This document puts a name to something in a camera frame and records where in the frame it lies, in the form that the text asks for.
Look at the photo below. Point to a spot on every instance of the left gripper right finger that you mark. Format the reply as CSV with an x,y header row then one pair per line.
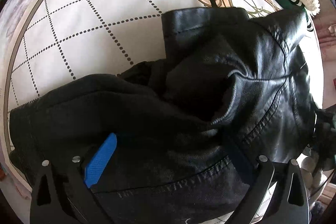
x,y
289,202

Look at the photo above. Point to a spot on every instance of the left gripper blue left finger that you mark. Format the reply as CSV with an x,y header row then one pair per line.
x,y
68,199

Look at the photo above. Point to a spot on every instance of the black leather jacket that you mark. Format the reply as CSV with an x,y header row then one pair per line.
x,y
190,127

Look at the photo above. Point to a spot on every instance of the white quilted floral mat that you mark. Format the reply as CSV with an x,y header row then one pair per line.
x,y
65,40

